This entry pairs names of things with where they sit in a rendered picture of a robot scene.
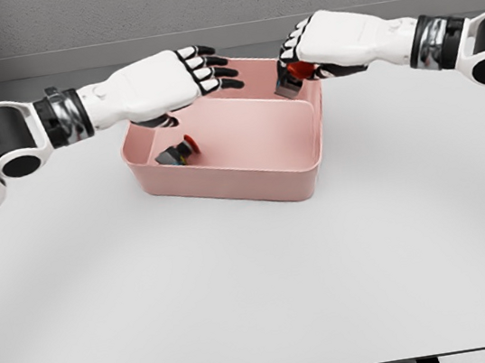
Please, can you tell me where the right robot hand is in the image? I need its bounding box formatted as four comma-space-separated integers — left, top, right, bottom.
271, 2, 385, 87

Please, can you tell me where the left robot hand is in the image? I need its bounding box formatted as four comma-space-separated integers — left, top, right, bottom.
107, 38, 251, 136

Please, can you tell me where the red-button industrial switch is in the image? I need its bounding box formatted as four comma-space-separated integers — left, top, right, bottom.
269, 59, 318, 102
152, 132, 202, 172

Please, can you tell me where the pink plastic basket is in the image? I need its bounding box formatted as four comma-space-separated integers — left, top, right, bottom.
109, 44, 339, 228

